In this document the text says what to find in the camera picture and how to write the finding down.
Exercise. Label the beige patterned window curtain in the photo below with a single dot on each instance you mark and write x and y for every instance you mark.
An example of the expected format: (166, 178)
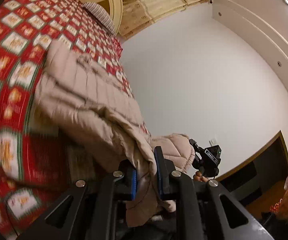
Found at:
(159, 3)

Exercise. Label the beige quilted puffer jacket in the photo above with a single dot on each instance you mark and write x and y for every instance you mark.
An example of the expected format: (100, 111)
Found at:
(89, 105)

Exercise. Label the red teddy-bear patchwork bedspread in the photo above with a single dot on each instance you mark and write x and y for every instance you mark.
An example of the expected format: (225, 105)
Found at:
(32, 157)

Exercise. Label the person's right hand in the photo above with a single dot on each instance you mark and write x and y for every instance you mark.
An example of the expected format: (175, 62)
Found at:
(199, 177)

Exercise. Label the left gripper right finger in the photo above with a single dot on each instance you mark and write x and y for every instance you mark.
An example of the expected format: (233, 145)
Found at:
(204, 210)

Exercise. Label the striped pillow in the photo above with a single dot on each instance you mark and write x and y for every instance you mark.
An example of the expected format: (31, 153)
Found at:
(101, 15)

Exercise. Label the dark wooden door frame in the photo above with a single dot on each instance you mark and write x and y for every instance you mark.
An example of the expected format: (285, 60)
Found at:
(258, 182)

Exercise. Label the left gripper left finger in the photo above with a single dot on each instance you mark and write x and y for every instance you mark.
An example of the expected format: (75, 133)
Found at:
(88, 209)

